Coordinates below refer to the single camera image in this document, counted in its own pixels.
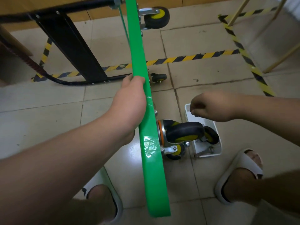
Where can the person's right hand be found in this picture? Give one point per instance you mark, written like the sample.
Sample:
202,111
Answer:
215,106

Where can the person's left hand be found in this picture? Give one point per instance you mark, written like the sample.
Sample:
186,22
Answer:
127,107

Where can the person's left thumb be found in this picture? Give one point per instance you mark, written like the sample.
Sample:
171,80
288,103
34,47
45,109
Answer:
130,138

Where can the person's right fingers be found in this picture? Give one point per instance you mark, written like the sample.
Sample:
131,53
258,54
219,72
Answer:
196,107

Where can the green cart platform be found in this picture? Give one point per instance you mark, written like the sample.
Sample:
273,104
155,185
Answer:
150,142

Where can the person's right forearm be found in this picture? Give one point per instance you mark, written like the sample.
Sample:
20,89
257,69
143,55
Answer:
271,114

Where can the person's left forearm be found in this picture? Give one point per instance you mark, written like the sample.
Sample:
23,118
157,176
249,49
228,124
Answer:
51,166

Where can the black yellow caster wheel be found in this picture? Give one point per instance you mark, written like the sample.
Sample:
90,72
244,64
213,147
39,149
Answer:
176,152
158,77
157,18
211,135

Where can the white plastic tray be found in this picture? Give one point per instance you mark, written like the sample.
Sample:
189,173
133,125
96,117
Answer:
206,147

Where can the white left slipper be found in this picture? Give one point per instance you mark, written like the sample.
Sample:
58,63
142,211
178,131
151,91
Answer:
105,182

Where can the white slipper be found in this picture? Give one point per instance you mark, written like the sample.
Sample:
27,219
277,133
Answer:
105,182
236,166

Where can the white right slipper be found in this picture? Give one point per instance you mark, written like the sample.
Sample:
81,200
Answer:
236,166

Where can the person's left leg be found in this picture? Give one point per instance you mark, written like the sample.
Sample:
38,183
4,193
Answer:
93,208

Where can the person's leg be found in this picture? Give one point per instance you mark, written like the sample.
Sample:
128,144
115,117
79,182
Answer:
93,208
264,187

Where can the person's right leg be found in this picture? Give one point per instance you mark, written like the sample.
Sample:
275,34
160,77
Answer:
264,187

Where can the wooden stick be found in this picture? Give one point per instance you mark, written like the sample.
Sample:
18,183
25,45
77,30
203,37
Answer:
15,42

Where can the wooden frame leg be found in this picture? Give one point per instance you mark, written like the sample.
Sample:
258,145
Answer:
239,11
273,17
281,59

